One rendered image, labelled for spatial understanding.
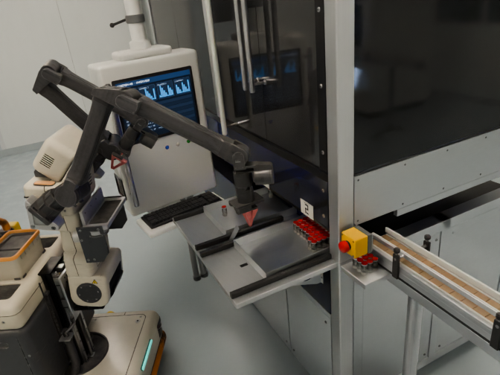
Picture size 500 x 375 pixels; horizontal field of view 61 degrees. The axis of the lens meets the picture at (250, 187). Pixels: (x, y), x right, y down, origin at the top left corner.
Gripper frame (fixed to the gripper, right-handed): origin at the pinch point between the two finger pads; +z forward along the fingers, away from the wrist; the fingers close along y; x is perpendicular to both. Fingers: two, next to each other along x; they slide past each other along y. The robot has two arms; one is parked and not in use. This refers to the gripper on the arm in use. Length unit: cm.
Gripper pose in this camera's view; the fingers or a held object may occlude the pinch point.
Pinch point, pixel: (249, 223)
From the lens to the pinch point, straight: 143.0
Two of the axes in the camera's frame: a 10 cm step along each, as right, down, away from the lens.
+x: -4.5, -3.3, 8.3
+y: 8.8, -3.0, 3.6
